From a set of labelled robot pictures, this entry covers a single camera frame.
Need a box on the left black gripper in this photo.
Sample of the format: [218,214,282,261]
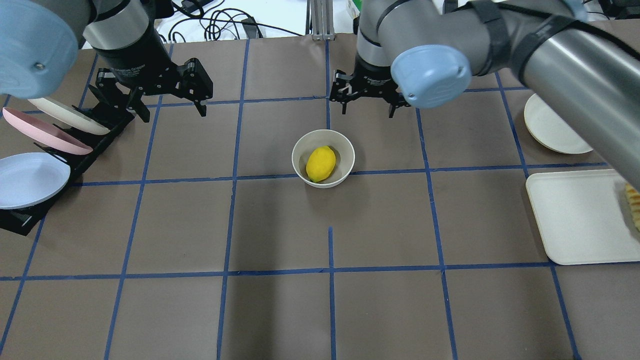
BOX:
[89,32,214,123]

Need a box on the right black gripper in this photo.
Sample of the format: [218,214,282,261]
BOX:
[329,55,412,119]

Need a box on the cream ceramic bowl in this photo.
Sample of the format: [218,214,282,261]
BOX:
[290,129,355,189]

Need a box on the yellow lemon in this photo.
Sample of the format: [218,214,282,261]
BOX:
[305,145,337,183]

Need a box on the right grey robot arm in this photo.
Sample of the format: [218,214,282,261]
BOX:
[328,0,640,187]

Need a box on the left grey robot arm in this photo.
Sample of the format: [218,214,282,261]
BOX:
[0,0,214,122]

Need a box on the black dish rack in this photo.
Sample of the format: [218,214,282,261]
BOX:
[0,102,134,236]

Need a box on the cream plate in rack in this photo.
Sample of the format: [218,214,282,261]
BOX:
[27,96,110,136]

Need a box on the black power adapter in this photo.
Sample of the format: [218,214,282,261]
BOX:
[240,16,265,39]

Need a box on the pink plate in rack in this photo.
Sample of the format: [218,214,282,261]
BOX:
[2,107,94,155]

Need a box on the blue plate in rack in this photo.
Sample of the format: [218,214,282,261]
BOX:
[0,152,71,210]

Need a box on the cream round plate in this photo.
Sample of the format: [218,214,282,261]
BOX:
[523,93,594,155]

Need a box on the cream rectangular tray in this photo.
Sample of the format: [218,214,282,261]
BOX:
[525,170,640,265]

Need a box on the aluminium frame post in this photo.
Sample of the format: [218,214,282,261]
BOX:
[305,0,335,41]

